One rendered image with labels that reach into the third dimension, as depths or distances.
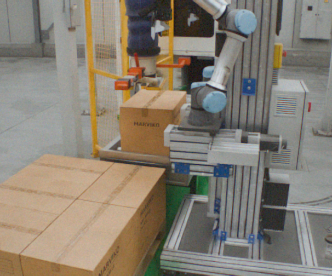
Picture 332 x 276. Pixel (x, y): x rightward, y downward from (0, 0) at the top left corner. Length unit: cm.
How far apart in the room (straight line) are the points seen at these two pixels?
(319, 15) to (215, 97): 939
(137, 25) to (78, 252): 146
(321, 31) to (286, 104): 910
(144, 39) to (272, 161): 112
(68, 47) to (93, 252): 225
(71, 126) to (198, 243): 190
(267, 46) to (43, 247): 157
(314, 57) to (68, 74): 862
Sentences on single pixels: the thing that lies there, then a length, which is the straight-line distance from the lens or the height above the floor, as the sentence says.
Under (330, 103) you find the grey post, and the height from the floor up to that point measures 43.
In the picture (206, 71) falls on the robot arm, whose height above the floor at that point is 125.
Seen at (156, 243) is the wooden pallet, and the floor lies 2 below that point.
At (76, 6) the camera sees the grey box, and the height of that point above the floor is 165.
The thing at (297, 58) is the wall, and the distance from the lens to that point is 1143.
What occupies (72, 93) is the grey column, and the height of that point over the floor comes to 85.
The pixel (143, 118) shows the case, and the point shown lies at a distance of 288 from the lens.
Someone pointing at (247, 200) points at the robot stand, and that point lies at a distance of 254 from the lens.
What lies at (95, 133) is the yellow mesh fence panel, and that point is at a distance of 446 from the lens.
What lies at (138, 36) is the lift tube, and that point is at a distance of 264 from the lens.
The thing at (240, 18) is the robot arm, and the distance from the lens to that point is 199.
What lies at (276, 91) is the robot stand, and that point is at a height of 122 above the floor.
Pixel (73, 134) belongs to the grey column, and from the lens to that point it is 396.
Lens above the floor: 170
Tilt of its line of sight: 20 degrees down
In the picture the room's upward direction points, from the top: straight up
